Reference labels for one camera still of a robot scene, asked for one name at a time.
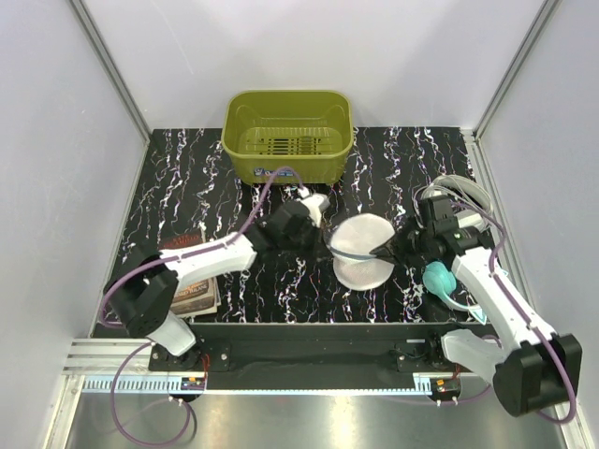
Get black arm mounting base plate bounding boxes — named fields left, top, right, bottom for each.
left=149, top=323, right=459, bottom=396

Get white slotted cable duct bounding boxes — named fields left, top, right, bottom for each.
left=82, top=375, right=207, bottom=395

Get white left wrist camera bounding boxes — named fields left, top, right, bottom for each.
left=298, top=187, right=330, bottom=228

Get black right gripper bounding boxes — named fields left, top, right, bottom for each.
left=371, top=215, right=434, bottom=269

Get dark orange paperback book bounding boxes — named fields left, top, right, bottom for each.
left=158, top=228, right=220, bottom=320

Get olive green plastic basket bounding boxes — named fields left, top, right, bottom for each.
left=221, top=90, right=354, bottom=184

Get white mesh laundry bag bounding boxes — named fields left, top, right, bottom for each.
left=329, top=213, right=395, bottom=291

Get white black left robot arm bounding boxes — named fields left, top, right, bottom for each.
left=103, top=194, right=329, bottom=370

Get teal cat-ear headphones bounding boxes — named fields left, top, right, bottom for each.
left=422, top=261, right=488, bottom=325

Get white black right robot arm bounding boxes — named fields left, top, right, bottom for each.
left=369, top=196, right=582, bottom=424

